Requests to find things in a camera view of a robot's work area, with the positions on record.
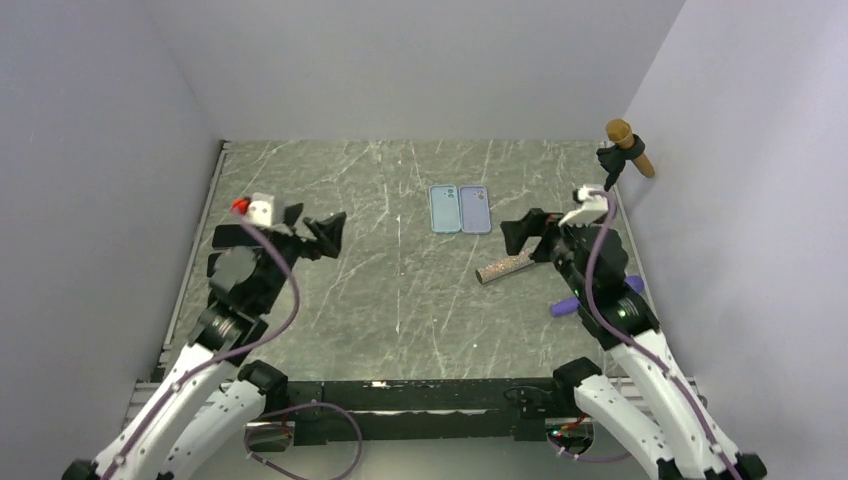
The lilac phone case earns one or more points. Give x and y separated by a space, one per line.
475 210

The gold microphone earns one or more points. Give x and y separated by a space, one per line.
621 134

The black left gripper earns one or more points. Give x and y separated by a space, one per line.
327 233

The aluminium frame rail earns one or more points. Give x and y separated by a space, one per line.
142 393

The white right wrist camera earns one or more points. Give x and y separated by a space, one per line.
592 207

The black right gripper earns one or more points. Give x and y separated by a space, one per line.
533 223

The black phone purple frame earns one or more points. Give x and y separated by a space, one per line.
227 236

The light blue phone case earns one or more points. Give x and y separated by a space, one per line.
445 211

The black round mic stand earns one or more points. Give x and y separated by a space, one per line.
614 159

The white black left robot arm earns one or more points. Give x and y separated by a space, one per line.
211 391

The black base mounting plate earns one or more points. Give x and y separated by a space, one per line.
318 413

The glitter rhinestone microphone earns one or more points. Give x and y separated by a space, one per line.
504 267

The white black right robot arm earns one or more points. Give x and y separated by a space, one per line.
676 438

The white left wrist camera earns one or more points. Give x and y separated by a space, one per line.
258 209

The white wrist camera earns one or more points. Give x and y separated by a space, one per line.
592 207
258 209

